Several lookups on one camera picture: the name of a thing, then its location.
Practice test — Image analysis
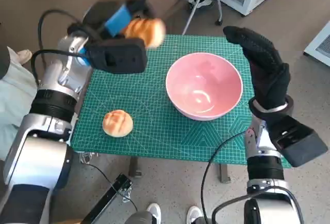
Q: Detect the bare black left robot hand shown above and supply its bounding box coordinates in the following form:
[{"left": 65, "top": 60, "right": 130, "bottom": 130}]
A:
[{"left": 84, "top": 0, "right": 158, "bottom": 40}]

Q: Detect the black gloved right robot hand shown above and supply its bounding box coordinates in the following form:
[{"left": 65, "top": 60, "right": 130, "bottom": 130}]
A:
[{"left": 223, "top": 25, "right": 291, "bottom": 110}]

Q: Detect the long striped toy bread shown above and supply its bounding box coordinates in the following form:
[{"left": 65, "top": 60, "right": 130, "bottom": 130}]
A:
[{"left": 123, "top": 18, "right": 167, "bottom": 49}]

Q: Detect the pink bowl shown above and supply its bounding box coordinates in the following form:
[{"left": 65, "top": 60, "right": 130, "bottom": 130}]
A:
[{"left": 165, "top": 52, "right": 243, "bottom": 121}]

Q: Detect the round toy bread bun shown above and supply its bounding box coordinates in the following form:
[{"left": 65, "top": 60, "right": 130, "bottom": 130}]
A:
[{"left": 102, "top": 109, "right": 134, "bottom": 138}]

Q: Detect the white vented appliance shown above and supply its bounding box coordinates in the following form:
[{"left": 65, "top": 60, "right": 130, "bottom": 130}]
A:
[{"left": 303, "top": 20, "right": 330, "bottom": 67}]

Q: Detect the white metal pole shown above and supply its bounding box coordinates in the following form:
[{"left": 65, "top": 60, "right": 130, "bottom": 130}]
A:
[{"left": 181, "top": 0, "right": 209, "bottom": 36}]

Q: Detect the green cutting mat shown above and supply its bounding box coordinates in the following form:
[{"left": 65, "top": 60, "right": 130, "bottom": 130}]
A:
[{"left": 70, "top": 33, "right": 293, "bottom": 168}]

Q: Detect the metal table leg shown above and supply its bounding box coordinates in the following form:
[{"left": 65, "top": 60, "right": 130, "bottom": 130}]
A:
[
  {"left": 128, "top": 157, "right": 142, "bottom": 178},
  {"left": 219, "top": 163, "right": 230, "bottom": 183}
]

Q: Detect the person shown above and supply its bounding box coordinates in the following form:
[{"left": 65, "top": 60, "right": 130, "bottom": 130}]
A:
[{"left": 0, "top": 46, "right": 38, "bottom": 162}]

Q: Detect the small white plug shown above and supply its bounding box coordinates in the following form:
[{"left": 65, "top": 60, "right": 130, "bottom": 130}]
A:
[{"left": 79, "top": 151, "right": 99, "bottom": 164}]

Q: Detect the white shoe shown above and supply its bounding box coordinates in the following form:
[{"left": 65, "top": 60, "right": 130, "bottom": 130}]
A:
[
  {"left": 146, "top": 203, "right": 162, "bottom": 223},
  {"left": 187, "top": 205, "right": 203, "bottom": 221}
]

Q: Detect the black metal bar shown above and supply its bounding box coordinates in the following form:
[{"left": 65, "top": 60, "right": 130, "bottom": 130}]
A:
[{"left": 81, "top": 174, "right": 134, "bottom": 224}]

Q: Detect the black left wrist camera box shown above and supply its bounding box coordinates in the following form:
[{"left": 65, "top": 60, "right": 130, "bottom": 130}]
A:
[{"left": 85, "top": 38, "right": 148, "bottom": 75}]

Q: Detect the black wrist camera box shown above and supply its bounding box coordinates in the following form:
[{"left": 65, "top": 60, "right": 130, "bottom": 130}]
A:
[
  {"left": 85, "top": 38, "right": 148, "bottom": 75},
  {"left": 268, "top": 114, "right": 328, "bottom": 168}
]

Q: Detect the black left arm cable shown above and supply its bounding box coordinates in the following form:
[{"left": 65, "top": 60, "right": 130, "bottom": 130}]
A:
[
  {"left": 37, "top": 9, "right": 90, "bottom": 52},
  {"left": 30, "top": 49, "right": 90, "bottom": 85}
]

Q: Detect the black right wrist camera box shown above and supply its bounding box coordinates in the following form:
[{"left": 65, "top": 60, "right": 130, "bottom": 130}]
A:
[{"left": 268, "top": 114, "right": 328, "bottom": 168}]

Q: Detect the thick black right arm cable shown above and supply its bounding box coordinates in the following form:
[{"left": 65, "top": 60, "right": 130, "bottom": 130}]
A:
[{"left": 211, "top": 185, "right": 306, "bottom": 224}]

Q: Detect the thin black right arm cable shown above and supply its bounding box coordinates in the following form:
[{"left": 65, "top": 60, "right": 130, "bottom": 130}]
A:
[{"left": 200, "top": 130, "right": 250, "bottom": 224}]

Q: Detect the thin black floor cable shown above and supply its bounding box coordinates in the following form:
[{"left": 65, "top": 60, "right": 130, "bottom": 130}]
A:
[{"left": 82, "top": 162, "right": 139, "bottom": 213}]

